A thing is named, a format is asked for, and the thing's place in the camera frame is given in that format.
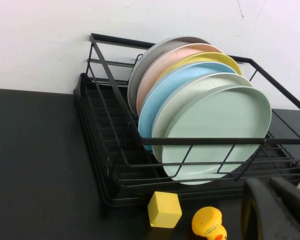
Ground mint green plate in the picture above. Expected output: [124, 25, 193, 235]
[160, 84, 273, 185]

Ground blue plate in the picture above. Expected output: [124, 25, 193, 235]
[137, 61, 238, 151]

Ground grey plate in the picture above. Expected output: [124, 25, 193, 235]
[126, 36, 210, 117]

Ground pink plate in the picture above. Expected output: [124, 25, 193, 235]
[136, 42, 225, 116]

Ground white plate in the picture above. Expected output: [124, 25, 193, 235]
[151, 72, 254, 161]

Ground yellow plate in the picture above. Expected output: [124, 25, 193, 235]
[156, 51, 243, 83]

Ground black plastic drip tray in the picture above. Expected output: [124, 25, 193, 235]
[73, 72, 300, 206]

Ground yellow cube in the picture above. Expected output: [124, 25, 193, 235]
[147, 191, 183, 229]

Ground yellow rubber duck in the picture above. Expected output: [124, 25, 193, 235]
[191, 206, 228, 240]

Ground black wire dish rack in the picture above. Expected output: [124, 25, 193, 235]
[73, 32, 300, 198]

